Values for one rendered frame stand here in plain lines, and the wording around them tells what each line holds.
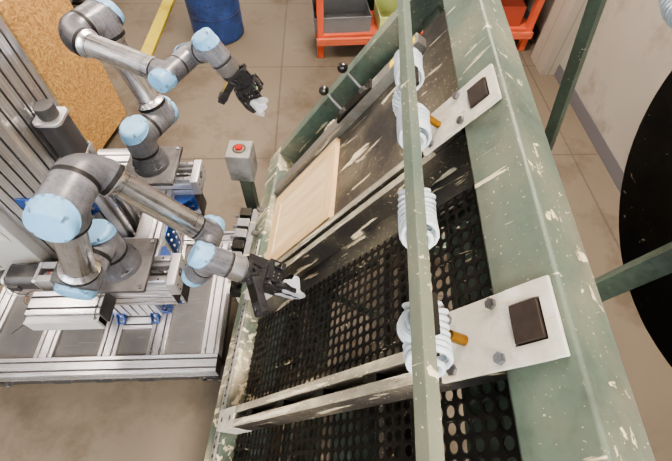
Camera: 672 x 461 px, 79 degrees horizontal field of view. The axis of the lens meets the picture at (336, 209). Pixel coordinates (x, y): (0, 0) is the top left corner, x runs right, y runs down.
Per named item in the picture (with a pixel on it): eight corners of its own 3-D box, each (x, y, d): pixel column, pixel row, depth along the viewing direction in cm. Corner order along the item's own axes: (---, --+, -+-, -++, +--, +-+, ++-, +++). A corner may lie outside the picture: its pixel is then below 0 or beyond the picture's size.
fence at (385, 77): (282, 187, 194) (275, 184, 193) (425, 38, 129) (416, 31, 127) (281, 196, 191) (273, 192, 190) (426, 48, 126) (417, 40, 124)
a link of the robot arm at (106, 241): (132, 236, 147) (116, 214, 136) (117, 270, 139) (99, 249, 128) (99, 234, 148) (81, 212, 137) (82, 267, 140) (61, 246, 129)
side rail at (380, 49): (299, 155, 212) (281, 145, 207) (466, -27, 136) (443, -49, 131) (298, 163, 208) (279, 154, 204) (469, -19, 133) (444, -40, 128)
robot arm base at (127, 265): (93, 282, 147) (79, 269, 139) (105, 246, 156) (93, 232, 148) (135, 281, 147) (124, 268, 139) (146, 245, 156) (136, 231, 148)
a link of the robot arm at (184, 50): (160, 57, 134) (181, 51, 128) (181, 39, 140) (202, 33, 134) (175, 78, 139) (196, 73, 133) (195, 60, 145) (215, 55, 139)
